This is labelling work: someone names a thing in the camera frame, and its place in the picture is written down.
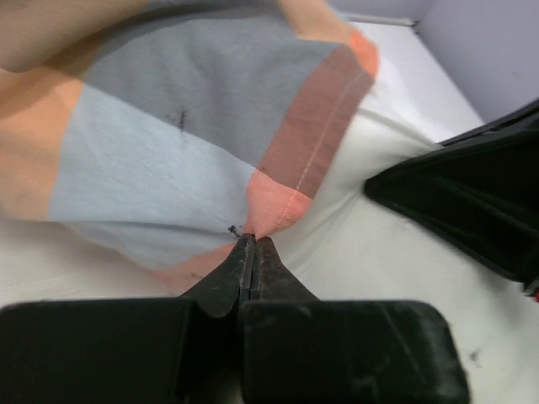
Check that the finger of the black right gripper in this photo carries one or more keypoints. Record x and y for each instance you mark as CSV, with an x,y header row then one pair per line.
x,y
479,192

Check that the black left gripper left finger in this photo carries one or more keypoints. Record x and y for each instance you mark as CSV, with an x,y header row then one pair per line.
x,y
145,350

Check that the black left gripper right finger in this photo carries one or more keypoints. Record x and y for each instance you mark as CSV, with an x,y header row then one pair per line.
x,y
299,349

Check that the white pillow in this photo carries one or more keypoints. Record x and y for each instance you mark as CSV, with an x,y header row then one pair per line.
x,y
347,247

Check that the multicolour checked pillowcase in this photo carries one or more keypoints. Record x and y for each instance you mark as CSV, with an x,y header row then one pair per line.
x,y
166,129

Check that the aluminium table frame rail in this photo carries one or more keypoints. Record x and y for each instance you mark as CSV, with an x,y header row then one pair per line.
x,y
373,19

